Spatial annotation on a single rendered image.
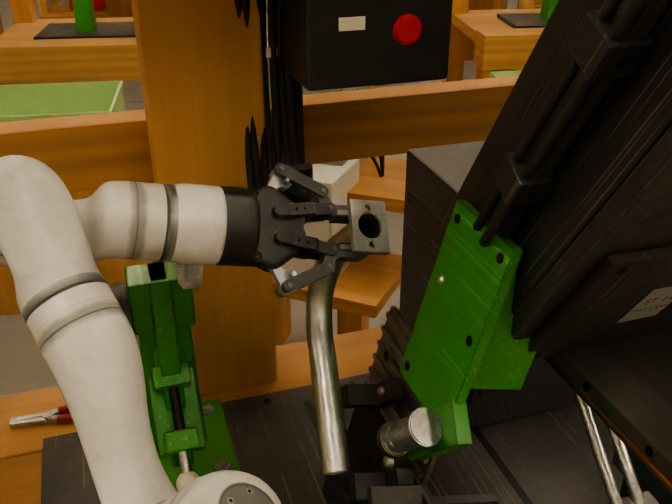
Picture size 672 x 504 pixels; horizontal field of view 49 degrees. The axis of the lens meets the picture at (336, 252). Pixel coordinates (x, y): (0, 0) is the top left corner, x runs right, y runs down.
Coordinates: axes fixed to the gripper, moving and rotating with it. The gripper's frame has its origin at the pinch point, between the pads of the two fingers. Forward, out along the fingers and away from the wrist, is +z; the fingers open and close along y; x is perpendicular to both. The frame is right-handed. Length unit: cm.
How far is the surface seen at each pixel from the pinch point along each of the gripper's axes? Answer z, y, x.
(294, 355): 10.8, -4.8, 45.1
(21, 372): -24, 19, 215
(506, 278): 9.1, -7.7, -12.0
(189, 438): -11.8, -18.0, 22.2
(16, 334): -25, 36, 233
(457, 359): 8.5, -13.6, -3.5
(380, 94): 16.6, 28.5, 19.2
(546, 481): 30.0, -26.3, 12.6
